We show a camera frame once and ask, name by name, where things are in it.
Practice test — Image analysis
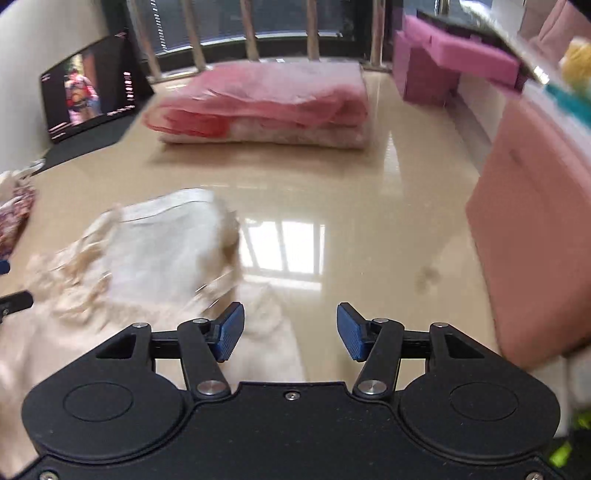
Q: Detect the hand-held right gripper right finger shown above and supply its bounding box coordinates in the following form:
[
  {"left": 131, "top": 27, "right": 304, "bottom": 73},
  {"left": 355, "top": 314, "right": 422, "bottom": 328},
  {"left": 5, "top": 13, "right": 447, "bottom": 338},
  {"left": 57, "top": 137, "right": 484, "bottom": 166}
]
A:
[{"left": 337, "top": 302, "right": 488, "bottom": 400}]

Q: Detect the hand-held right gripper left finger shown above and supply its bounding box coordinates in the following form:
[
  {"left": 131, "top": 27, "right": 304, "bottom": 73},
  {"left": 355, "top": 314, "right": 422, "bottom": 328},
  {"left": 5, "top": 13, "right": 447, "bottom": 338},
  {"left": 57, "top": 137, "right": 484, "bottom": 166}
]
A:
[{"left": 95, "top": 302, "right": 246, "bottom": 400}]

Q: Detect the cream lace-trimmed garment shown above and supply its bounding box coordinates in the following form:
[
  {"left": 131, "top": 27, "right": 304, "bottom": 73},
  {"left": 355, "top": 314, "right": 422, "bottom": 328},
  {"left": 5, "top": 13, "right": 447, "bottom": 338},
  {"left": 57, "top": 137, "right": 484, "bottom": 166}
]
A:
[{"left": 0, "top": 188, "right": 306, "bottom": 477}]

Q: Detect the floral patterned cloth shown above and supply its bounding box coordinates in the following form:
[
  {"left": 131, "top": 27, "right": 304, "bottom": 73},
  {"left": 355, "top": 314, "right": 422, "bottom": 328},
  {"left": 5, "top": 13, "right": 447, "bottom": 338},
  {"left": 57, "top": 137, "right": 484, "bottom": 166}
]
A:
[{"left": 0, "top": 158, "right": 47, "bottom": 260}]

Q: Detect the black tablet screen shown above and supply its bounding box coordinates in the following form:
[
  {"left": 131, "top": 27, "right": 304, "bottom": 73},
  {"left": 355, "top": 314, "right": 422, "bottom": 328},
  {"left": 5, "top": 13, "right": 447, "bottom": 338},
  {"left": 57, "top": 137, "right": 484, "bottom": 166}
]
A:
[{"left": 41, "top": 28, "right": 154, "bottom": 145}]

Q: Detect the pink cabinet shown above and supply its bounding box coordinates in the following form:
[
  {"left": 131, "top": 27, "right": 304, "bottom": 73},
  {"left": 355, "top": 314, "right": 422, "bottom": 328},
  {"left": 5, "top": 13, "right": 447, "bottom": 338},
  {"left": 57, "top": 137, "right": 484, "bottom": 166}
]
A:
[{"left": 465, "top": 90, "right": 591, "bottom": 370}]

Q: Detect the folded pink blanket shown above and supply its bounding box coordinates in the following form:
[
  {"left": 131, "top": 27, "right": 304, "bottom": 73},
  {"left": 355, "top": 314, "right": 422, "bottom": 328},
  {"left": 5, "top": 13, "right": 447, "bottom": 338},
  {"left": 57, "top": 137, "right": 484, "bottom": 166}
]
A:
[{"left": 142, "top": 61, "right": 371, "bottom": 149}]

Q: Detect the neon green object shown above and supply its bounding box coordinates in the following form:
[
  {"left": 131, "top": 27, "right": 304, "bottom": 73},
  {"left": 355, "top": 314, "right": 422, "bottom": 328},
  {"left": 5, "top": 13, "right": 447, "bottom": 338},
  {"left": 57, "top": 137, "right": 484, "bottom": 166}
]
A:
[{"left": 549, "top": 438, "right": 574, "bottom": 468}]

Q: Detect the pink box stool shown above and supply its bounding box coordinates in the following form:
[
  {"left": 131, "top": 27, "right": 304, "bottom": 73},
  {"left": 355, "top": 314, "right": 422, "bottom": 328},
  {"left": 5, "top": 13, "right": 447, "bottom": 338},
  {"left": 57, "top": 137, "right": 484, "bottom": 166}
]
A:
[{"left": 392, "top": 13, "right": 522, "bottom": 107}]

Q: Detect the metal window railing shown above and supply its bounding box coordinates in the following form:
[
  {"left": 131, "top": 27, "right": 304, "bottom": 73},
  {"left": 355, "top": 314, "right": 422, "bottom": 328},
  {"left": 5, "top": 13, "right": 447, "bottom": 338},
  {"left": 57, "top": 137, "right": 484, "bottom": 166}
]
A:
[{"left": 127, "top": 0, "right": 453, "bottom": 84}]

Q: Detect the yellow plush toy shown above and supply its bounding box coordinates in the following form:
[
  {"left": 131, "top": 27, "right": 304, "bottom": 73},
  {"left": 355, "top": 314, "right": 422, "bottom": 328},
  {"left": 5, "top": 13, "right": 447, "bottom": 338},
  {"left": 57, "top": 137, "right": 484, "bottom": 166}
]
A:
[{"left": 560, "top": 38, "right": 591, "bottom": 95}]

